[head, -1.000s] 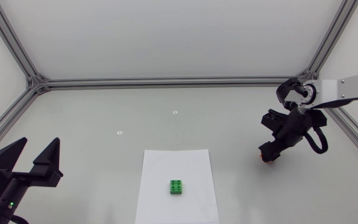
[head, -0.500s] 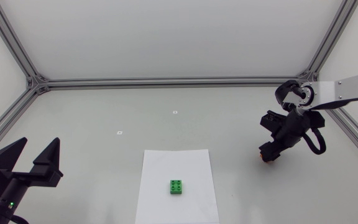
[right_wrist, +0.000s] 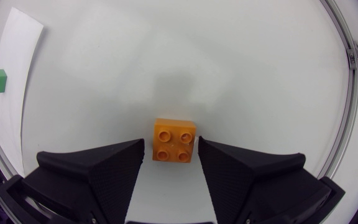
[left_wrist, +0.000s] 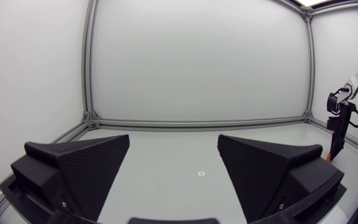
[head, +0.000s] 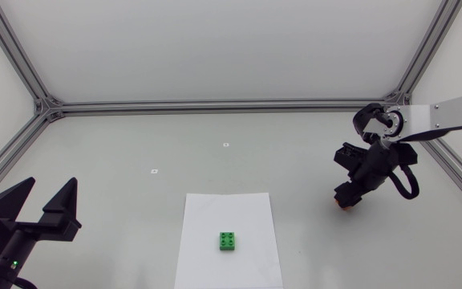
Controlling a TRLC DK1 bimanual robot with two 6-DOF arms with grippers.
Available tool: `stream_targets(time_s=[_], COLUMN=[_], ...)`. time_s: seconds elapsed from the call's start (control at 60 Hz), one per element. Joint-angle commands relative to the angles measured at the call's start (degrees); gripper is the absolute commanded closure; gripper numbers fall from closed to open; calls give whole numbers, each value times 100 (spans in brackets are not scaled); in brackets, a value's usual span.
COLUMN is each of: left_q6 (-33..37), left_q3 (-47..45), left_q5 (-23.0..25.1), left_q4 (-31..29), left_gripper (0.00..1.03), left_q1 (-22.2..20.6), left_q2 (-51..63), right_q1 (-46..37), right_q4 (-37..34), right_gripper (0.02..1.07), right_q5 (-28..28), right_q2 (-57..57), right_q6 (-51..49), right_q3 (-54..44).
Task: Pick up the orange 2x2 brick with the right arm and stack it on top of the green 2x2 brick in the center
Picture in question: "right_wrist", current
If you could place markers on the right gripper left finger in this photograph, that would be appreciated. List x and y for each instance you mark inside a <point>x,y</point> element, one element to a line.
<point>104,180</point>

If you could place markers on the orange toy brick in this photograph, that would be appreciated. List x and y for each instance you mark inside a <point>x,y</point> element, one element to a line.
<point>174,140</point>

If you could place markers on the white paper sheet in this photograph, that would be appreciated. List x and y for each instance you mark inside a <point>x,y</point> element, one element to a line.
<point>12,81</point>

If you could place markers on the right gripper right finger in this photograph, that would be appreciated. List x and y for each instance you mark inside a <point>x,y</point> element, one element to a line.
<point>238,180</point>

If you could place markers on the green toy brick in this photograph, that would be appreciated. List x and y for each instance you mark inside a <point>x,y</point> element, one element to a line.
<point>0,81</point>

